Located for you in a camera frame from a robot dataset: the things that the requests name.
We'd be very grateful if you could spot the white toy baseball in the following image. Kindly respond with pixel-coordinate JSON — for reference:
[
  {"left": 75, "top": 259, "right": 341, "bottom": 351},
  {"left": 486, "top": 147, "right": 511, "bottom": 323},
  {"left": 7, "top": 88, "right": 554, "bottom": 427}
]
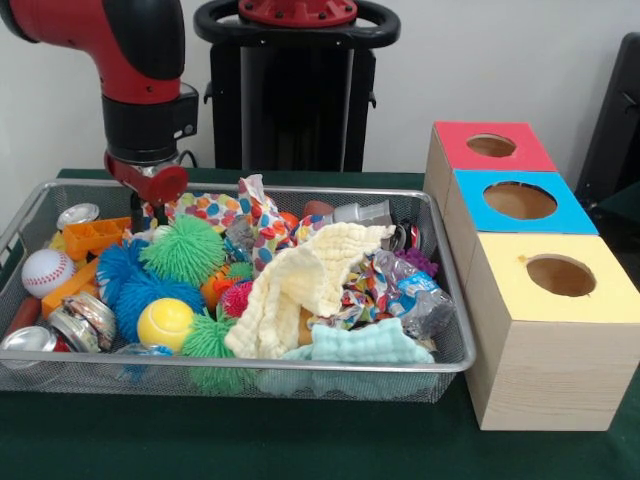
[{"left": 21, "top": 248, "right": 77, "bottom": 300}]

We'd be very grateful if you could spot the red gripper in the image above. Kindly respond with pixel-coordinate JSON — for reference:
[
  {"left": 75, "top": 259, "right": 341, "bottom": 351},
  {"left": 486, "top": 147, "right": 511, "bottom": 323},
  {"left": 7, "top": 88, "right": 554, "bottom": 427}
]
[{"left": 103, "top": 149, "right": 190, "bottom": 235}]

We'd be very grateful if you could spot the colourful polka dot cloth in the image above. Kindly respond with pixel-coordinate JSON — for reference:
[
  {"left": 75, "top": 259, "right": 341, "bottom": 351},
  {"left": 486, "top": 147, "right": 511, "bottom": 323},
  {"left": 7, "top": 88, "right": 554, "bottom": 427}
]
[{"left": 164, "top": 173, "right": 301, "bottom": 274}]

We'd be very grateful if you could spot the orange toy basketball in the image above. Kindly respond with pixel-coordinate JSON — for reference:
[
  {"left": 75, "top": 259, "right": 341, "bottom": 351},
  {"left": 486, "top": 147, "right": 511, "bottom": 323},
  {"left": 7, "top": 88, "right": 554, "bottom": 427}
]
[{"left": 200, "top": 272, "right": 234, "bottom": 307}]

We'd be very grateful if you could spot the yellow tennis ball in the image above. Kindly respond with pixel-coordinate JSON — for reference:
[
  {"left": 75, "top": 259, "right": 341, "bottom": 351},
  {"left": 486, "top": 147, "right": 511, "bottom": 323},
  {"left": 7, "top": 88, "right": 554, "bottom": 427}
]
[{"left": 136, "top": 298, "right": 195, "bottom": 351}]

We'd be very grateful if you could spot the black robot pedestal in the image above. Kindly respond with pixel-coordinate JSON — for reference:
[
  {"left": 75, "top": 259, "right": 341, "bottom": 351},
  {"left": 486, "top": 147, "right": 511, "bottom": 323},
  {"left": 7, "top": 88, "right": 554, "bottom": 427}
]
[{"left": 193, "top": 0, "right": 401, "bottom": 174}]

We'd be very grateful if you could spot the mint green waffle cloth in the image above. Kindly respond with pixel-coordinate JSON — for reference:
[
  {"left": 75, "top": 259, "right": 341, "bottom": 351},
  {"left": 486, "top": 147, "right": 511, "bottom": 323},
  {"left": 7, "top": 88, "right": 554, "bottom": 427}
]
[{"left": 279, "top": 318, "right": 435, "bottom": 365}]

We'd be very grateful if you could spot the blue spiky puffer ball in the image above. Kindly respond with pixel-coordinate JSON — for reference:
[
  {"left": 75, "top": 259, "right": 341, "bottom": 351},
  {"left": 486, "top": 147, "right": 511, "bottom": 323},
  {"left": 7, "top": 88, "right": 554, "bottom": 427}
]
[{"left": 95, "top": 238, "right": 151, "bottom": 306}]

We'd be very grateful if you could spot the cream waffle cloth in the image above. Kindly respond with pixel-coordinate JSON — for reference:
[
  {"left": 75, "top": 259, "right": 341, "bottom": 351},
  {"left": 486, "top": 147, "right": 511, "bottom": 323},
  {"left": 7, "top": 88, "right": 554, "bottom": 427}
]
[{"left": 224, "top": 222, "right": 397, "bottom": 360}]

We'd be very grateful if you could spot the crushed clear water bottle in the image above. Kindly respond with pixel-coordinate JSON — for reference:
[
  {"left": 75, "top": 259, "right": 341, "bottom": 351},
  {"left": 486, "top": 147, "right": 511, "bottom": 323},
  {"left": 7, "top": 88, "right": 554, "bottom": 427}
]
[{"left": 372, "top": 249, "right": 457, "bottom": 336}]

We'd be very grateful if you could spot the green cloth side table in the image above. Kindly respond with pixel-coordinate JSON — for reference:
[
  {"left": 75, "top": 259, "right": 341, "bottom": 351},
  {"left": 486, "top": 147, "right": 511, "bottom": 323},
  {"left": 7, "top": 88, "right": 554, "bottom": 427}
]
[{"left": 594, "top": 178, "right": 640, "bottom": 236}]

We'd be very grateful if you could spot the purple spiky ball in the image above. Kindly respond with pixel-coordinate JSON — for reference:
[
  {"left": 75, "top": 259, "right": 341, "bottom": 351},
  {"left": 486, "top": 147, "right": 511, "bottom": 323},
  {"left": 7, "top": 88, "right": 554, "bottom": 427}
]
[{"left": 394, "top": 247, "right": 440, "bottom": 276}]

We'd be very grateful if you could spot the silver plastic toy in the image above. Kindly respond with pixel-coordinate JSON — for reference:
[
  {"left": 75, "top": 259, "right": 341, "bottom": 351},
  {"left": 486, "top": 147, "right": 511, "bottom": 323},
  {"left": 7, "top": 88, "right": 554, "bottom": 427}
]
[{"left": 332, "top": 198, "right": 394, "bottom": 226}]

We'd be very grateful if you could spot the wooden box with three holes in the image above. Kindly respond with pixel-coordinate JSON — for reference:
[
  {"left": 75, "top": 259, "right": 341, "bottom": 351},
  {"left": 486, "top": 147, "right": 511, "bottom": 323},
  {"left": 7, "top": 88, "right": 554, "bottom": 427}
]
[{"left": 422, "top": 120, "right": 640, "bottom": 432}]

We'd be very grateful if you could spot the shallow clear mesh bin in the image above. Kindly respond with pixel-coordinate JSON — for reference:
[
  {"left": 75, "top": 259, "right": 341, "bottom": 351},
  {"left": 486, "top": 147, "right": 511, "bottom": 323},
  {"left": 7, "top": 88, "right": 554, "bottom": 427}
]
[{"left": 0, "top": 178, "right": 476, "bottom": 405}]

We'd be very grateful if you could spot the black office chair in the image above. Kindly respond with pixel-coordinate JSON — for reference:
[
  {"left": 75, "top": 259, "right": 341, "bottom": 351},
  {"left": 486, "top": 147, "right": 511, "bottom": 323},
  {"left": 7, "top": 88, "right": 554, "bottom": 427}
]
[{"left": 574, "top": 32, "right": 640, "bottom": 211}]

